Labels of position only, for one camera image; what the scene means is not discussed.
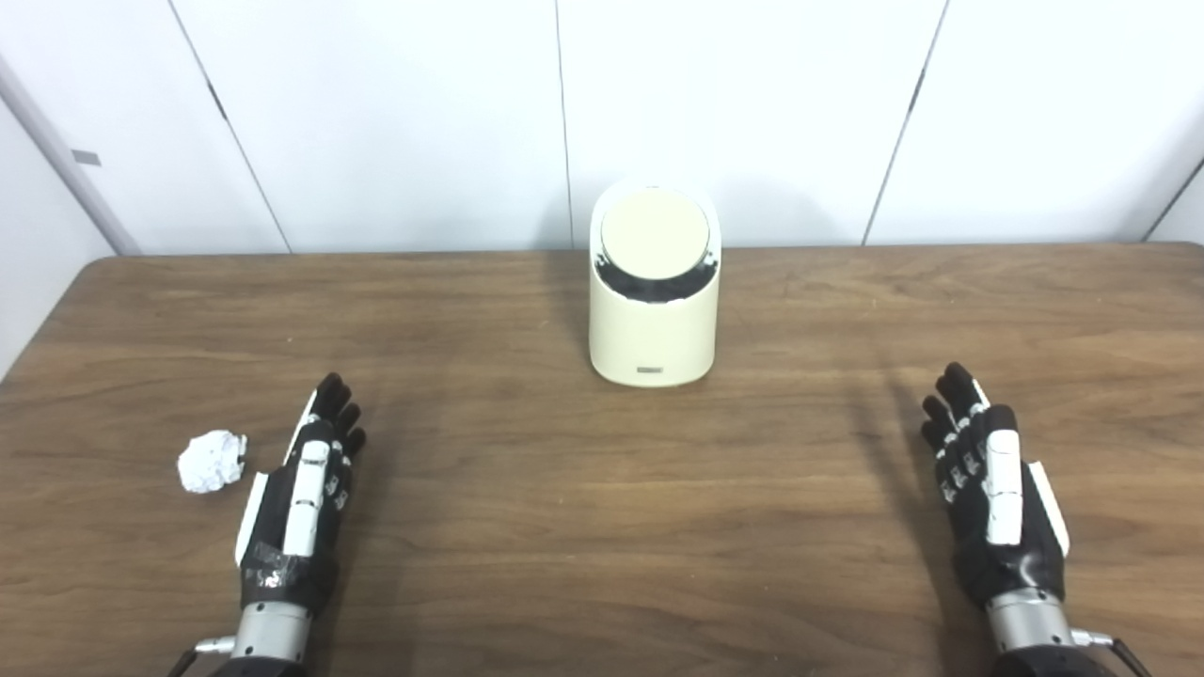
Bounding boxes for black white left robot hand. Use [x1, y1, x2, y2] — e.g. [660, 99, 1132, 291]
[233, 372, 368, 617]

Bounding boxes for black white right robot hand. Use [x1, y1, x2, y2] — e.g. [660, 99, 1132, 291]
[920, 362, 1071, 607]

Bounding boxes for white paper ball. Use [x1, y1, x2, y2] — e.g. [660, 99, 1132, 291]
[178, 430, 249, 495]

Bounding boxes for cream-colored lidded bin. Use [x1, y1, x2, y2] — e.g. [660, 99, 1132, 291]
[589, 181, 722, 387]

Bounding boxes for black bin liner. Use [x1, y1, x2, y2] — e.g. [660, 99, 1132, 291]
[593, 249, 721, 304]

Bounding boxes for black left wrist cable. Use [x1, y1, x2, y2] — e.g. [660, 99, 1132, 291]
[169, 637, 238, 677]

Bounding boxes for grey wall corner post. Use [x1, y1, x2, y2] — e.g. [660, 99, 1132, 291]
[0, 56, 142, 257]

